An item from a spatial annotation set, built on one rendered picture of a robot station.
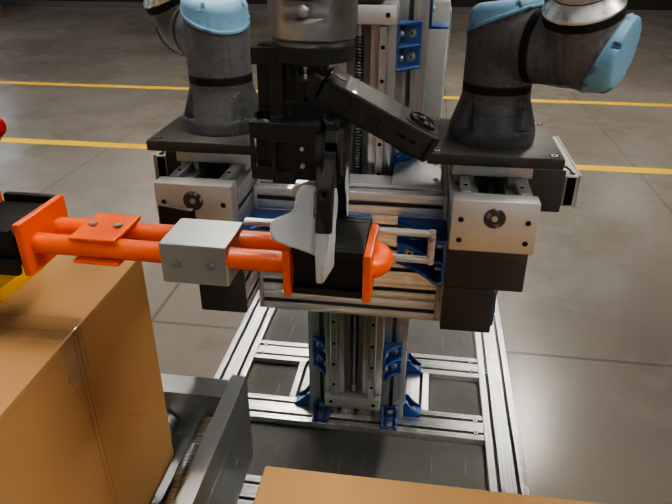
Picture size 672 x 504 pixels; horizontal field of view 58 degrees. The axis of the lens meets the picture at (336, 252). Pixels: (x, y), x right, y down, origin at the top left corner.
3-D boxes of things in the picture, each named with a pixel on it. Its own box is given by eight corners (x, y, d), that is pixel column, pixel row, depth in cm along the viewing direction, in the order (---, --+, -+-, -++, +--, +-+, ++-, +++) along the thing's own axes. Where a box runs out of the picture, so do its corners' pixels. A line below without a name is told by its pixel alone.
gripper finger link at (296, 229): (271, 278, 58) (277, 181, 57) (333, 284, 57) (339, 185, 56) (263, 283, 55) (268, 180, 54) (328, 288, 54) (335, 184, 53)
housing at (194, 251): (161, 283, 61) (155, 244, 59) (186, 252, 67) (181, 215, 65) (228, 289, 60) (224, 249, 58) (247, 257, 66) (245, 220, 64)
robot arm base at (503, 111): (447, 123, 117) (452, 70, 113) (528, 126, 115) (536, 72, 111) (448, 147, 104) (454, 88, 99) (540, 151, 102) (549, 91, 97)
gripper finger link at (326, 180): (318, 231, 57) (324, 137, 56) (336, 232, 57) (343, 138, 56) (309, 233, 52) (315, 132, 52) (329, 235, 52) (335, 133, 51)
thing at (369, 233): (283, 296, 59) (281, 250, 56) (299, 260, 65) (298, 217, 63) (369, 303, 58) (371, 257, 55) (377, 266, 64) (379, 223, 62)
